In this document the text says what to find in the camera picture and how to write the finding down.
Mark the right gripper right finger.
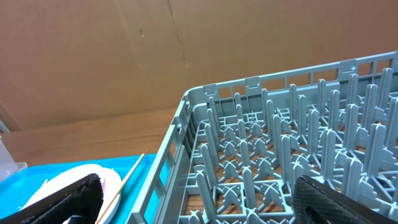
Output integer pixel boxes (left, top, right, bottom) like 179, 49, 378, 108
292, 175, 397, 224

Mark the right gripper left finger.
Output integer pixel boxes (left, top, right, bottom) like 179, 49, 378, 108
1, 174, 103, 224

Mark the grey dishwasher rack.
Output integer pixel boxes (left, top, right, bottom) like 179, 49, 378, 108
127, 52, 397, 223

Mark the large pink plate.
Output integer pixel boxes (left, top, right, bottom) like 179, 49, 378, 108
21, 164, 122, 213

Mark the wooden chopstick right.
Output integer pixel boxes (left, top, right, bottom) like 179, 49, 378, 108
95, 153, 145, 224

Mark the teal plastic serving tray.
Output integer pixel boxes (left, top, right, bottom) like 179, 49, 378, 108
1, 154, 156, 223

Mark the clear plastic bin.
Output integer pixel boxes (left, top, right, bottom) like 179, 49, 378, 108
0, 139, 28, 182

